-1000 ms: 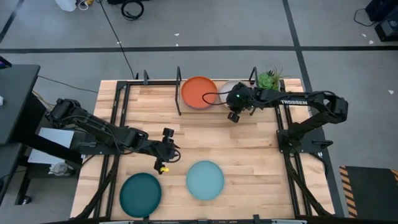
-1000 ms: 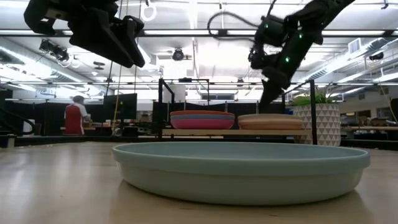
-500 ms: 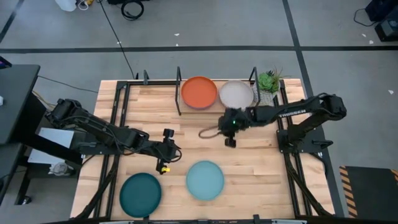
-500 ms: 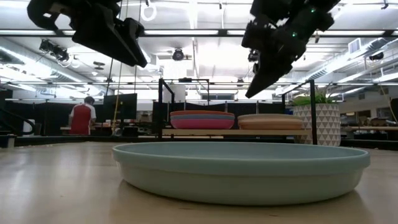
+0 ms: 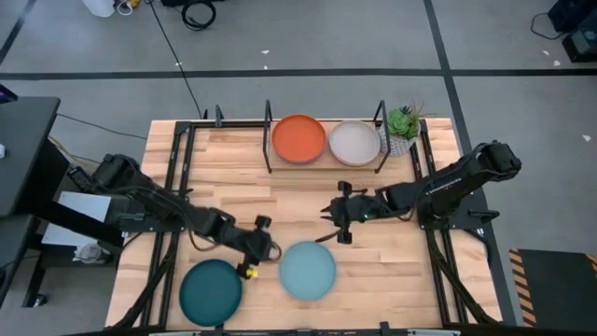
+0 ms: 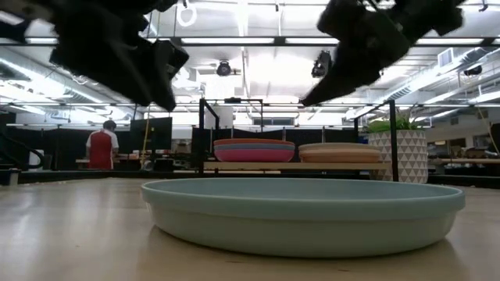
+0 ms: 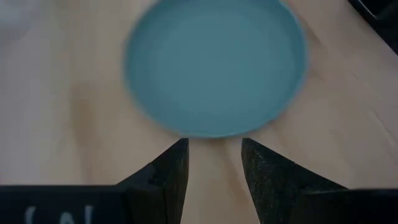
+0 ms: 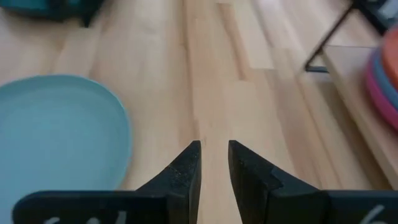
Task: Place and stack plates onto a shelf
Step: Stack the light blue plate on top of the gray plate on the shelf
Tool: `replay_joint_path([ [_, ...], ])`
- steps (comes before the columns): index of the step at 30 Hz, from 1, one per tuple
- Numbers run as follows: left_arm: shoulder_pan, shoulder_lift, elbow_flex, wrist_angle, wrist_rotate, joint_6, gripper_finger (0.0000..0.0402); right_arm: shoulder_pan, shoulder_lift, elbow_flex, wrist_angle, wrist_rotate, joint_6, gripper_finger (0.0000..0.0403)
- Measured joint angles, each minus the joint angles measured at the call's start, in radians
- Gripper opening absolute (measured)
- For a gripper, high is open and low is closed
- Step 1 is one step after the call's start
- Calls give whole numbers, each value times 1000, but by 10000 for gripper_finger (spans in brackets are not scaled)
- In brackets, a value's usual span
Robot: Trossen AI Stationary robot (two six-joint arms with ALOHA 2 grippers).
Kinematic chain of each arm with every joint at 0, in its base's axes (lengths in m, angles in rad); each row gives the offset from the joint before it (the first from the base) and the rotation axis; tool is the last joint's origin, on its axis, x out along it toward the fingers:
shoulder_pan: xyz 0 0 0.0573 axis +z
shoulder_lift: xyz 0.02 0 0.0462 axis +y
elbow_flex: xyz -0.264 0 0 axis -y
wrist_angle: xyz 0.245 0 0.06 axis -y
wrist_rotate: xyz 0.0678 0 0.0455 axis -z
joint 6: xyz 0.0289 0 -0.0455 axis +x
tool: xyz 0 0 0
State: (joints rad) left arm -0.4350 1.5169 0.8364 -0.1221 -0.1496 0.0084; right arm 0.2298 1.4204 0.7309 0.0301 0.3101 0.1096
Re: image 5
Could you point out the clear plastic bag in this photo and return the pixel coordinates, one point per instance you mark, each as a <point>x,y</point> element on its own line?
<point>91,253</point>

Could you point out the white container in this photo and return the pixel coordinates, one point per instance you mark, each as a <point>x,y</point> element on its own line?
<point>99,7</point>

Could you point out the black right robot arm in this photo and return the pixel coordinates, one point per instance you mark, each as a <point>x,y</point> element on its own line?
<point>466,177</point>

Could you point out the black aluminium table frame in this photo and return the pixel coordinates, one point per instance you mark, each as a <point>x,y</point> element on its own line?
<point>189,154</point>

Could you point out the black hazard-striped mat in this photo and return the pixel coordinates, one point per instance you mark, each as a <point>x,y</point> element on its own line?
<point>559,289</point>

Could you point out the black desk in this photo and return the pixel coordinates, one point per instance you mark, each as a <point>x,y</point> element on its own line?
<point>23,149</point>

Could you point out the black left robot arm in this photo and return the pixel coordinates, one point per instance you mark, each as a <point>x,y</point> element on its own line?
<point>140,186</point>

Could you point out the white sheet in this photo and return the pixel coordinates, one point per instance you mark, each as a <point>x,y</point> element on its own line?
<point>84,205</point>

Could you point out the dark screen device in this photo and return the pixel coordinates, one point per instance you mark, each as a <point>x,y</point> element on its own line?
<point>7,95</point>

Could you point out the light blue plate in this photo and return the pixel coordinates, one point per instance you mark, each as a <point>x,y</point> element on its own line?
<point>308,270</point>

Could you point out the beige plate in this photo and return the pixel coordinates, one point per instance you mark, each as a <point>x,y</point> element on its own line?
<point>354,142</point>

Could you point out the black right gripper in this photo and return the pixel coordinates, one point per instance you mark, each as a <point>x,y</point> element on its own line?
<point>359,209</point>

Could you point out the black equipment case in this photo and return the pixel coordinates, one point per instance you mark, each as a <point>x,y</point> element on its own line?
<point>580,42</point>

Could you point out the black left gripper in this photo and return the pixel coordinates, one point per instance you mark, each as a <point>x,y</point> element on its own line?
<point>254,247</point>

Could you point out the orange plate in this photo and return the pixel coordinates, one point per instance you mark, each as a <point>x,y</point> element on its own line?
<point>298,137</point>

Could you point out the dark teal plate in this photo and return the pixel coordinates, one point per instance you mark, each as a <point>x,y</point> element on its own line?
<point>210,294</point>

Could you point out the green succulent plant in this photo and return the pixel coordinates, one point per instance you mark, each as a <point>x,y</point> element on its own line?
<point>401,122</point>

